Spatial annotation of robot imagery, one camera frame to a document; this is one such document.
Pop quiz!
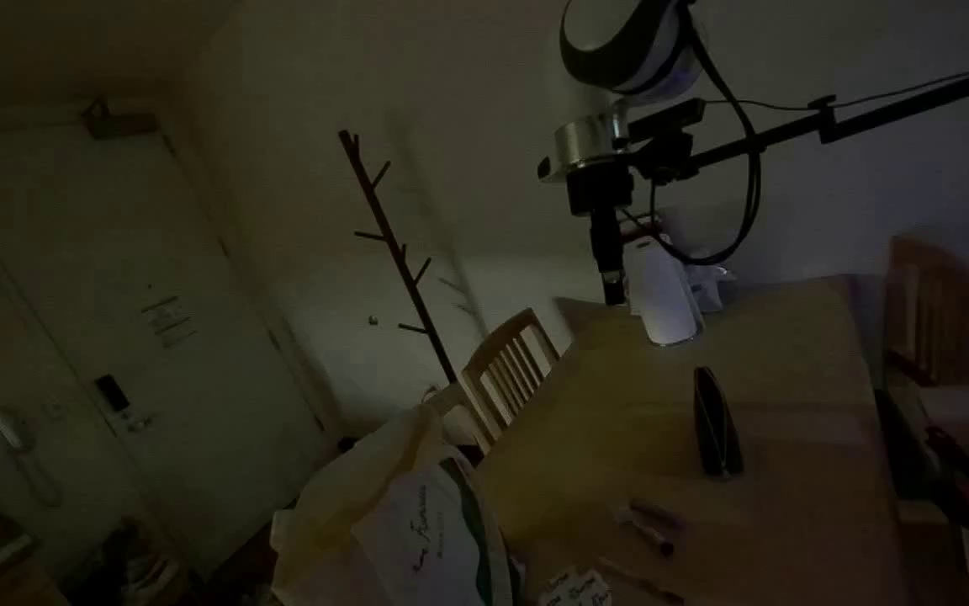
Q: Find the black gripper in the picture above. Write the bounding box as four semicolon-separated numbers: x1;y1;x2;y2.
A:
567;166;635;310

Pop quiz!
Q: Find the white rounded device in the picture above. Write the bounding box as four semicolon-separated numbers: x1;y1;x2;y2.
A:
621;234;703;350

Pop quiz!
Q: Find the wooden slatted chair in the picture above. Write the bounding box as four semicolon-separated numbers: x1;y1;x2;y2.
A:
883;234;969;391
457;307;567;451

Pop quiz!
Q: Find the black pencil case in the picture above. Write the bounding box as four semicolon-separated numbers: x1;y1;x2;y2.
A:
690;364;747;483

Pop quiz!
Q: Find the black coat rack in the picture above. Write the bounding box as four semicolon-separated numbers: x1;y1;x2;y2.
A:
336;127;463;391

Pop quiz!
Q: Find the small labelled stick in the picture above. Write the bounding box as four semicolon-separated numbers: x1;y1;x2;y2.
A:
621;529;678;562
628;501;690;539

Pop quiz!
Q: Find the white shopping bag green print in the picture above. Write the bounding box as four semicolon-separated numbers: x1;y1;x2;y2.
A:
265;402;526;606

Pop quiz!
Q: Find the paper notice sheet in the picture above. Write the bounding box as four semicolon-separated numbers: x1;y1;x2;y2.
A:
134;293;200;355

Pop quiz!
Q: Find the white door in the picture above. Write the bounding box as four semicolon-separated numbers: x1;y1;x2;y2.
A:
0;123;336;575

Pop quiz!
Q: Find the door lock keypad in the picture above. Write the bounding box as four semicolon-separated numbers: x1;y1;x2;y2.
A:
91;372;162;437

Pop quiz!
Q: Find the dark door closer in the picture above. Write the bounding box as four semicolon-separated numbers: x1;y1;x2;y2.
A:
78;95;166;146

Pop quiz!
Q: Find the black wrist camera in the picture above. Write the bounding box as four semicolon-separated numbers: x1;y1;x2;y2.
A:
625;97;710;185

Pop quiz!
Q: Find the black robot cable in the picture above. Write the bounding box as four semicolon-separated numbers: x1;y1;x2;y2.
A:
647;11;767;270

